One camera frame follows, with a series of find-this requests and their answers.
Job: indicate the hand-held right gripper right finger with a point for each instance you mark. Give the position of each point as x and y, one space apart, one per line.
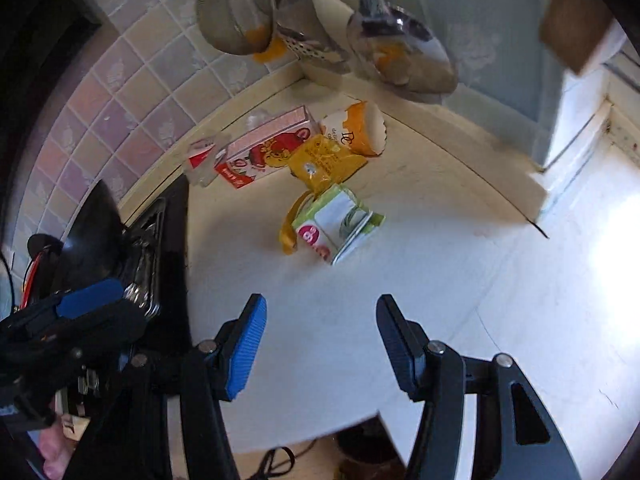
400 345

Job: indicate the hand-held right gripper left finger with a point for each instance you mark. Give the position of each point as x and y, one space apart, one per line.
245 345

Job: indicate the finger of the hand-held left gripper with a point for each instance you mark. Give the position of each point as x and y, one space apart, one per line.
115 322
90 297

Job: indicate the black trash bin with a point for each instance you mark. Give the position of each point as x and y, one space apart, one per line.
365 447

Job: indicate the white and green tissue packet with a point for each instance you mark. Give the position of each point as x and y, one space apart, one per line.
335 225

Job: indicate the clear plastic container red label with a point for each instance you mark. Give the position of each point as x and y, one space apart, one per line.
202 157

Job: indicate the red milk carton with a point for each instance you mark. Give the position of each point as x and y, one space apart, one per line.
270 152

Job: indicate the yellow plastic bag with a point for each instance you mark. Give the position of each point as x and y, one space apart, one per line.
325 162

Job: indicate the orange and white paper cup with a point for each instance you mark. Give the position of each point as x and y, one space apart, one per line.
360 125

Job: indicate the person's left hand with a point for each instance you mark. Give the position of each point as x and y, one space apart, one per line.
55 455

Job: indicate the aluminium foil burner liner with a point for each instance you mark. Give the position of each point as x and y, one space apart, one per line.
145 280

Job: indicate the red and black cooker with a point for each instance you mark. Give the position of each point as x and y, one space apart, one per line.
37 247

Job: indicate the black glass gas stove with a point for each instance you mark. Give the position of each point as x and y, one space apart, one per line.
172 270

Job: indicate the black range hood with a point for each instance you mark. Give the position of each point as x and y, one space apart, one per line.
30 85

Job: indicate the perforated metal holder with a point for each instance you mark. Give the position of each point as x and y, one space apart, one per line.
310 50

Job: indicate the metal mesh strainer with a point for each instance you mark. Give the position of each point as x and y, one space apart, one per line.
230 15

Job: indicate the wooden cutting board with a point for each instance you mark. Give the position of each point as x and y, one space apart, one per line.
575 20

